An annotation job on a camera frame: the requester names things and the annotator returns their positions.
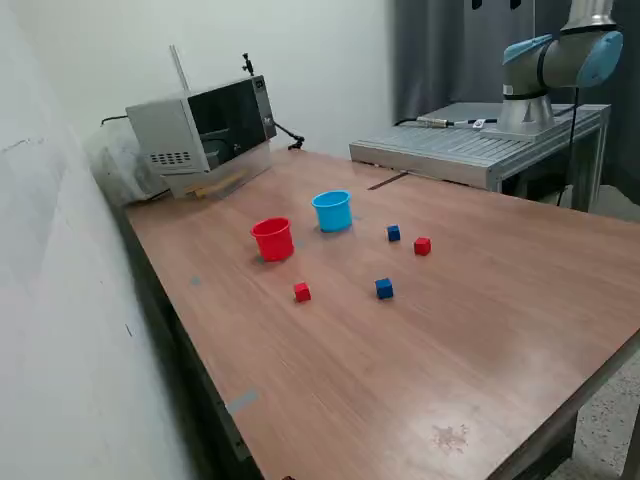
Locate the red cube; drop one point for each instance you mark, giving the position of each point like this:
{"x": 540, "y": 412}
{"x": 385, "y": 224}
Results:
{"x": 422, "y": 246}
{"x": 302, "y": 293}

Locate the blue cube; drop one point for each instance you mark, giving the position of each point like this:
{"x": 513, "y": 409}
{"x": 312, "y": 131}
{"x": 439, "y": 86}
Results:
{"x": 393, "y": 233}
{"x": 384, "y": 289}

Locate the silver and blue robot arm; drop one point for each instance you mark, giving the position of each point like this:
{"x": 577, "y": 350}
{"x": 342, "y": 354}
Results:
{"x": 560, "y": 55}

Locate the blue plastic bin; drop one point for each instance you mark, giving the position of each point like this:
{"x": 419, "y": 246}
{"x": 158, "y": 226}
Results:
{"x": 332, "y": 215}

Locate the red plastic bin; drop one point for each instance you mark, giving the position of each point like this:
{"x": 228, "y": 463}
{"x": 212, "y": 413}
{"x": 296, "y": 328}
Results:
{"x": 272, "y": 245}

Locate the wooden stick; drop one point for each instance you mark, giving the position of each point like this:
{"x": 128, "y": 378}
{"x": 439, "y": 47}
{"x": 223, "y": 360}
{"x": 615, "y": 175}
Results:
{"x": 215, "y": 186}

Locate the aluminium robot mounting platform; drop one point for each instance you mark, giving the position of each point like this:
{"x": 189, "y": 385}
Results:
{"x": 450, "y": 145}

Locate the silver microwave oven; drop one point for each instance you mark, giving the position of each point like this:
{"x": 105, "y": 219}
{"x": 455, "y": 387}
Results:
{"x": 165, "y": 130}

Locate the dark grey curtain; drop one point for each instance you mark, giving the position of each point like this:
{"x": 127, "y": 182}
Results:
{"x": 430, "y": 50}

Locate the thin white rod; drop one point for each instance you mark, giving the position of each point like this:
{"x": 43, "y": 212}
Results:
{"x": 179, "y": 67}

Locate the small black camera mount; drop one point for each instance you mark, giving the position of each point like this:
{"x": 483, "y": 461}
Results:
{"x": 246, "y": 64}

